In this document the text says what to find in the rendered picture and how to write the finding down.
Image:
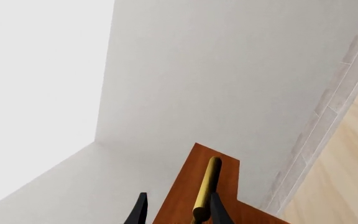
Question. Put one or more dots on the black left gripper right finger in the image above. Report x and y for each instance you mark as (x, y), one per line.
(218, 213)

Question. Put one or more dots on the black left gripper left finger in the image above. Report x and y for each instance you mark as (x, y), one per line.
(140, 212)

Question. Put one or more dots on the wooden cabinet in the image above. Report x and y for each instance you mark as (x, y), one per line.
(255, 217)

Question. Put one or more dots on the wooden drawer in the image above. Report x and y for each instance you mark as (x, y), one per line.
(183, 183)

